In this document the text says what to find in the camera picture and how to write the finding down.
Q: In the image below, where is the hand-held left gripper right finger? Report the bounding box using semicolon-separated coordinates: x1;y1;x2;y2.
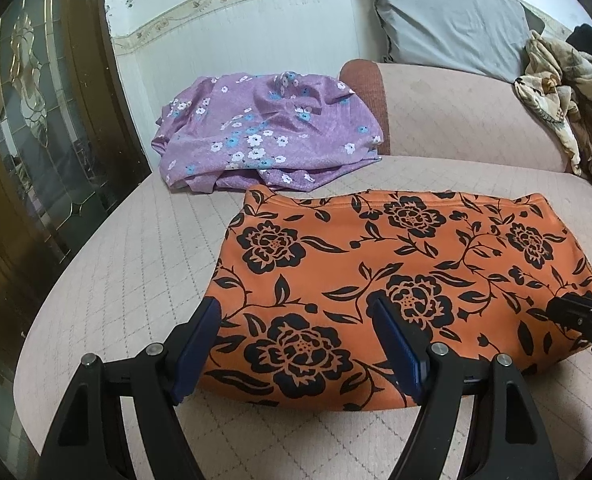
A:
368;294;559;480

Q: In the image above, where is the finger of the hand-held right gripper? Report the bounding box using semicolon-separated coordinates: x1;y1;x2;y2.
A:
546;295;592;356

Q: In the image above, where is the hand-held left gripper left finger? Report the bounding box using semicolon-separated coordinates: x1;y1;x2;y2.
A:
36;297;223;480

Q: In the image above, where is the orange black floral shirt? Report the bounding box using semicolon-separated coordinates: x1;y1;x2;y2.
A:
196;185;592;408

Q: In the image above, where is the pink quilted sofa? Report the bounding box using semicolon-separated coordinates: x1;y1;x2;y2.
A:
13;50;592;480

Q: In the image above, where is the beige floral crumpled cloth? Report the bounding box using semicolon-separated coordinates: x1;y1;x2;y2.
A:
513;30;592;176

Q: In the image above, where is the purple floral cloth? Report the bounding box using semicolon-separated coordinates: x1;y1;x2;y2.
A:
152;71;384;195

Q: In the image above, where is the black cloth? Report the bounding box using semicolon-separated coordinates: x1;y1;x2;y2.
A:
566;24;592;56

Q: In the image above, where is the wooden door with glass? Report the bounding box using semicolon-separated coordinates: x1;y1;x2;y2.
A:
0;0;154;480

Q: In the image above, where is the grey pillow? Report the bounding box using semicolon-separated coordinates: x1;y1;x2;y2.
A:
361;0;547;83

